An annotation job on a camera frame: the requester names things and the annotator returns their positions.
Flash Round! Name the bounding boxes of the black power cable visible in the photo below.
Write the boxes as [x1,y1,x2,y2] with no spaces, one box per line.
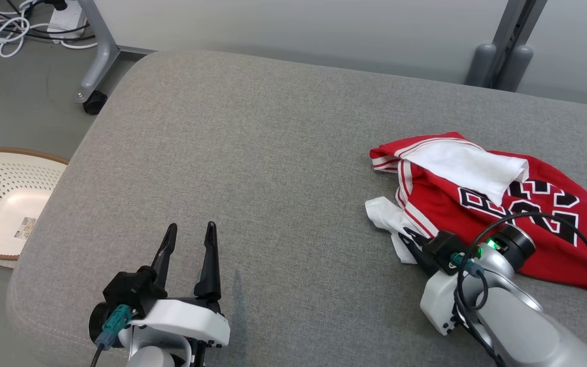
[0,0,96,42]

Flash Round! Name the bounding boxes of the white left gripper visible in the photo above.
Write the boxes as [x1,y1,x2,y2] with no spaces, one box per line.
[129,221,231,350]

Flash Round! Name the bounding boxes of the white power strip with cables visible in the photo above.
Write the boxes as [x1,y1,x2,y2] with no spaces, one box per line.
[0,0,99,58]

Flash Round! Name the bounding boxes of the grey metal table leg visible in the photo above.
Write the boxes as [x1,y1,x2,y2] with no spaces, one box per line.
[74,0,157,105]

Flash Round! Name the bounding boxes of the grey metal partition post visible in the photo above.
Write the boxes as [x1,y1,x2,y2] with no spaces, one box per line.
[491,0,549,93]

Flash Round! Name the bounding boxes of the paper label sticker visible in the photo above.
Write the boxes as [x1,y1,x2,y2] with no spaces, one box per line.
[14,216,37,241]

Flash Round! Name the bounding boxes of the red white basketball jersey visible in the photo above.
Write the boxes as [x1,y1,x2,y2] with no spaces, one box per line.
[364,132,587,317]

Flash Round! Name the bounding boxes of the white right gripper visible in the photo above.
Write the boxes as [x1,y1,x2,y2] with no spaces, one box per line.
[397,227,461,336]

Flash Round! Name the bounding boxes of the black caster wheel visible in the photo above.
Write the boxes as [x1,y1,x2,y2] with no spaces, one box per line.
[83,90,109,116]

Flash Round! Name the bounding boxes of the grey cylindrical partition foot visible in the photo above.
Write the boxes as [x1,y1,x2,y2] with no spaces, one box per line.
[465,43,498,89]
[497,45,534,93]

